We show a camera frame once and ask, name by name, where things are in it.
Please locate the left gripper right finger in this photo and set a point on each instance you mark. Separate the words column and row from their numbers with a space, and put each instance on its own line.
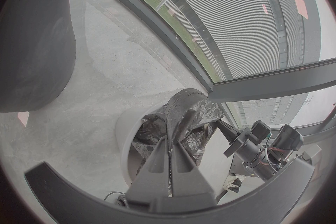
column 189, row 173

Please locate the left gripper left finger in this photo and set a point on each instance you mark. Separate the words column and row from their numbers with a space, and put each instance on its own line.
column 154, row 165

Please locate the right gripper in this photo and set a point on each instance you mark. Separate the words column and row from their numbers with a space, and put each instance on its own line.
column 249, row 152

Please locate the black plastic bag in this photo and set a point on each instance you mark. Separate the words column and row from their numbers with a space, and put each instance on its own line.
column 183, row 102

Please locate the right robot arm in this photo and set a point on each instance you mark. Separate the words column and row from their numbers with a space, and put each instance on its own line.
column 287, row 136

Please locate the white trash bin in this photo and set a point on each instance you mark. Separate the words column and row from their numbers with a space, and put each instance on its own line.
column 123, row 133

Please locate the window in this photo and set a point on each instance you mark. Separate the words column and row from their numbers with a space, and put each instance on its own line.
column 183, row 41

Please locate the dark grey round chair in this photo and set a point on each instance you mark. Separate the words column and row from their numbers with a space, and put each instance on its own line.
column 34, row 47

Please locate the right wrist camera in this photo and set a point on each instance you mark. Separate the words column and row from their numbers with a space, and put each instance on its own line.
column 261, row 129

